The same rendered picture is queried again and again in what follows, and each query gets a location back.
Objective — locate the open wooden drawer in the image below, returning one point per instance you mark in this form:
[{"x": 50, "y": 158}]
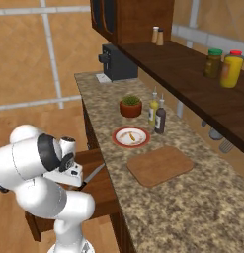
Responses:
[{"x": 97, "y": 184}]

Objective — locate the white plate with red rim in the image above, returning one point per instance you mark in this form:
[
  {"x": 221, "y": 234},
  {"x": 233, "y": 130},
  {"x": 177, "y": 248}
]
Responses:
[{"x": 122, "y": 138}]

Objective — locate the dark wooden wall cupboard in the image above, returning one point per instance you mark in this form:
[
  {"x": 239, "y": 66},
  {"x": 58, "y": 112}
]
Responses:
[{"x": 133, "y": 19}]

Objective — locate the yellow oil bottle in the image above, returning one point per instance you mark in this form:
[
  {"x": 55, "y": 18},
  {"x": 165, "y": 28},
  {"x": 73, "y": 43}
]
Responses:
[{"x": 153, "y": 110}]

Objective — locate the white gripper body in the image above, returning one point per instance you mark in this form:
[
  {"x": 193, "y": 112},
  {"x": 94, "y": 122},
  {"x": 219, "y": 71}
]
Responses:
[{"x": 68, "y": 176}]

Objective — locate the dark sauce bottle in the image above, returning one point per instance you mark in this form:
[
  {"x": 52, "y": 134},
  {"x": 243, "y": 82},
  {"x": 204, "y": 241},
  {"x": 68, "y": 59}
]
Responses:
[{"x": 160, "y": 119}]

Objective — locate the strip of meat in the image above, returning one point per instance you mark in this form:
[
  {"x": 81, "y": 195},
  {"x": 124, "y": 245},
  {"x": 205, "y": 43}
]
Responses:
[{"x": 131, "y": 136}]

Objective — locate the hanging grey ladle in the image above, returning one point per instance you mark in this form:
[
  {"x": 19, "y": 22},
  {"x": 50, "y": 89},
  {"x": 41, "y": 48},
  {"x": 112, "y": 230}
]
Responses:
[{"x": 215, "y": 134}]

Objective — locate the hanging grey spatula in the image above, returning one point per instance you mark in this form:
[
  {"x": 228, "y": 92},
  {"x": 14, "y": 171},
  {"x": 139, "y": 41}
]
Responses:
[{"x": 226, "y": 146}]

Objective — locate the green-lidded jar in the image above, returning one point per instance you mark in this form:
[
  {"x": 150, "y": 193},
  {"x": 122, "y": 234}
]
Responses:
[{"x": 212, "y": 64}]

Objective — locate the dark wooden base cabinets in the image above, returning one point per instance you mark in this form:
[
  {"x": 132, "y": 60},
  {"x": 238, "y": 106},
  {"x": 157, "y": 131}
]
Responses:
[{"x": 90, "y": 128}]

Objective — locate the green plant in red pot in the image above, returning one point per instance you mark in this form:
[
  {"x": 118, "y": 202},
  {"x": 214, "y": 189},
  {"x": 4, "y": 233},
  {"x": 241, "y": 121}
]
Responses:
[{"x": 130, "y": 106}]

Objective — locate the pale shaker with dark cap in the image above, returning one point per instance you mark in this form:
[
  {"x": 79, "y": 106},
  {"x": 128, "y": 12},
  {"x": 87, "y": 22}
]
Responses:
[{"x": 159, "y": 37}]

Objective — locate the wooden cutting board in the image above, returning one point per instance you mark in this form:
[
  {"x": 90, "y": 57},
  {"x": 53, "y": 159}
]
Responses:
[{"x": 160, "y": 165}]

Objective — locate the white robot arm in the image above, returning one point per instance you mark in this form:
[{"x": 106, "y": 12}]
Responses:
[{"x": 34, "y": 184}]

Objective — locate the pale shaker with light cap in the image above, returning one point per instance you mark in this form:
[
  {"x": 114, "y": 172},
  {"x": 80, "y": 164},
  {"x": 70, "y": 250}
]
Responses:
[{"x": 154, "y": 34}]

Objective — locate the black coffee machine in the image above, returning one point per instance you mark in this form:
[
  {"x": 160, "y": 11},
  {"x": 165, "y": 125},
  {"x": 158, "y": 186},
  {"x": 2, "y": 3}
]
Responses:
[{"x": 118, "y": 64}]

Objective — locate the dark wooden shelf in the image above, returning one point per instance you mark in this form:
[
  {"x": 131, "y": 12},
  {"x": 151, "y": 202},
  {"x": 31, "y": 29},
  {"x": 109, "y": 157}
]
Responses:
[{"x": 192, "y": 82}]

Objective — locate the yellow jar with red lid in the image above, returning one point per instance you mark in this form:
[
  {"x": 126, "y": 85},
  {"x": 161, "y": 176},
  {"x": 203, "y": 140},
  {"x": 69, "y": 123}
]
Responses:
[{"x": 230, "y": 70}]

